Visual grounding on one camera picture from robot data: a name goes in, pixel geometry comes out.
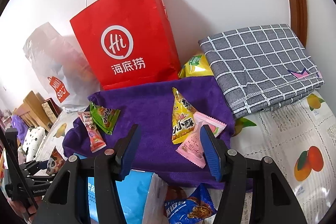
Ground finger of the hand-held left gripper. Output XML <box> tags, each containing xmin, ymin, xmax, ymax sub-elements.
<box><xmin>22</xmin><ymin>160</ymin><xmax>57</xmax><ymax>177</ymax></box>

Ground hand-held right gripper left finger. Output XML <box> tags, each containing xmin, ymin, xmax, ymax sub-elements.
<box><xmin>33</xmin><ymin>124</ymin><xmax>142</xmax><ymax>224</ymax></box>

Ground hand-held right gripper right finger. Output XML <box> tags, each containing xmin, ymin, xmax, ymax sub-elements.
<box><xmin>199</xmin><ymin>125</ymin><xmax>307</xmax><ymax>224</ymax></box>

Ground panda print snack packet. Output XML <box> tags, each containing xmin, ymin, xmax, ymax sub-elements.
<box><xmin>46</xmin><ymin>147</ymin><xmax>66</xmax><ymax>176</ymax></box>

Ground pink peach snack packet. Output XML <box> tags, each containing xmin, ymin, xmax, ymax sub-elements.
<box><xmin>176</xmin><ymin>112</ymin><xmax>227</xmax><ymax>169</ymax></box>

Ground pink red striped snack packet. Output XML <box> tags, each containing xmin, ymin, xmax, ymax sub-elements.
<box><xmin>77</xmin><ymin>112</ymin><xmax>107</xmax><ymax>153</ymax></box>

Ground yellow triangular snack packet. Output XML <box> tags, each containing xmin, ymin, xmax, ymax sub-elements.
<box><xmin>171</xmin><ymin>87</ymin><xmax>202</xmax><ymax>145</ymax></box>

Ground green snack packet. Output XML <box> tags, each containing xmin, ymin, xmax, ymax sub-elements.
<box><xmin>89</xmin><ymin>101</ymin><xmax>121</xmax><ymax>135</ymax></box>

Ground white dotted cloth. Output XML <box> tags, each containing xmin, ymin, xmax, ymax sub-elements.
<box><xmin>22</xmin><ymin>126</ymin><xmax>48</xmax><ymax>161</ymax></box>

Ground blue tissue pack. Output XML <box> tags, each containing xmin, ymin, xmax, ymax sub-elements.
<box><xmin>72</xmin><ymin>153</ymin><xmax>168</xmax><ymax>224</ymax></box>

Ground blue cookie packet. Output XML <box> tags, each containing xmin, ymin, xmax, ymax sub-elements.
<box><xmin>164</xmin><ymin>183</ymin><xmax>218</xmax><ymax>224</ymax></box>

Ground purple towel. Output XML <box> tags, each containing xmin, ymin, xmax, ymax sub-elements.
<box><xmin>62</xmin><ymin>76</ymin><xmax>254</xmax><ymax>189</ymax></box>

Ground patterned brown box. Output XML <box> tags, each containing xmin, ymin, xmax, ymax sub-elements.
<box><xmin>41</xmin><ymin>98</ymin><xmax>63</xmax><ymax>123</ymax></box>

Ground wooden headboard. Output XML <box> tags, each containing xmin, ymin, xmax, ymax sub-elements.
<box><xmin>12</xmin><ymin>91</ymin><xmax>53</xmax><ymax>132</ymax></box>

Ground fruit print tablecloth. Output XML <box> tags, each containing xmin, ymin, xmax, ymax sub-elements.
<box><xmin>37</xmin><ymin>90</ymin><xmax>336</xmax><ymax>224</ymax></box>

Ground yellow chips bag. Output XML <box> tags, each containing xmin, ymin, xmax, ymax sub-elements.
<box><xmin>178</xmin><ymin>54</ymin><xmax>214</xmax><ymax>79</ymax></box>

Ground white plastic shopping bag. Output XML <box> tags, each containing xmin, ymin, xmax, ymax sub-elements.
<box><xmin>22</xmin><ymin>21</ymin><xmax>101</xmax><ymax>113</ymax></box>

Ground grey checked folded cloth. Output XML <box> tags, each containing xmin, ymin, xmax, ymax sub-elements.
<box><xmin>198</xmin><ymin>24</ymin><xmax>325</xmax><ymax>120</ymax></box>

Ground red paper bag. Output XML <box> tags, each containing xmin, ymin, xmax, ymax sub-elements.
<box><xmin>70</xmin><ymin>0</ymin><xmax>181</xmax><ymax>90</ymax></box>

